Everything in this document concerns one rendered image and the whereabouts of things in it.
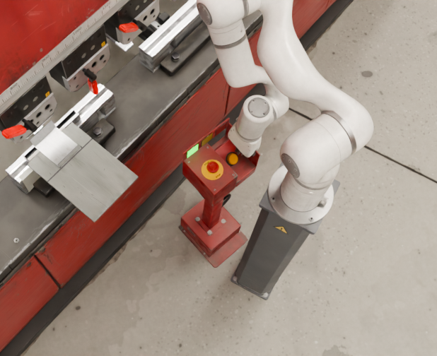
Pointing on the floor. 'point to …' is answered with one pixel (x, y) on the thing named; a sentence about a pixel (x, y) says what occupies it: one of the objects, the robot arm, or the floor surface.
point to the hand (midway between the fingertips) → (240, 148)
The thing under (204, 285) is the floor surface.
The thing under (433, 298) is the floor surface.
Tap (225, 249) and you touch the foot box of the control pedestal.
